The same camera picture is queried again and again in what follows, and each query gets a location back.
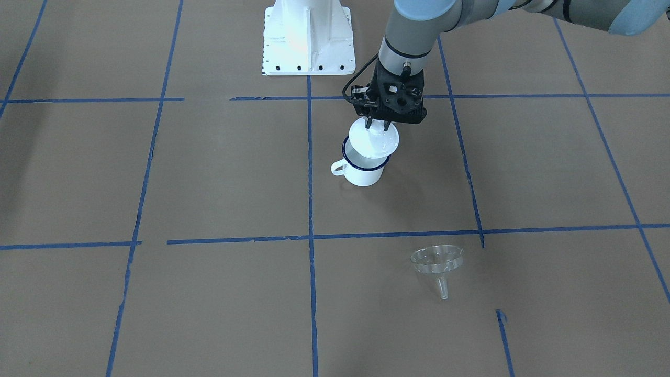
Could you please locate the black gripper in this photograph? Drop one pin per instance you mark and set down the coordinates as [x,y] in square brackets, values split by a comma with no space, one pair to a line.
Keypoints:
[360,98]

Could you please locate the white enamel mug lid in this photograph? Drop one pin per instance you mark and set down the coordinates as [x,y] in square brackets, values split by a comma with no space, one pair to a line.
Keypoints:
[373,142]

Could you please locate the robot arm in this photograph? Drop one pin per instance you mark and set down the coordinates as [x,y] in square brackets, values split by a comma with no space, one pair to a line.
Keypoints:
[414,26]

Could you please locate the clear glass funnel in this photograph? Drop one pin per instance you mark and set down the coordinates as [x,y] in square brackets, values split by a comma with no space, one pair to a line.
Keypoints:
[433,264]

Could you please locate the white enamel mug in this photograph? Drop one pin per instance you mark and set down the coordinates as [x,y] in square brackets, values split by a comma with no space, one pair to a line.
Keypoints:
[357,169]

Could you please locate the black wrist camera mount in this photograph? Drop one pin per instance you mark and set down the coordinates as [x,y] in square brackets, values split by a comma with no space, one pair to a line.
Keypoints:
[360,99]

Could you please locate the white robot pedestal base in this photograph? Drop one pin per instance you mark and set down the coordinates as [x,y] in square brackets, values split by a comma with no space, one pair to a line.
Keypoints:
[308,38]

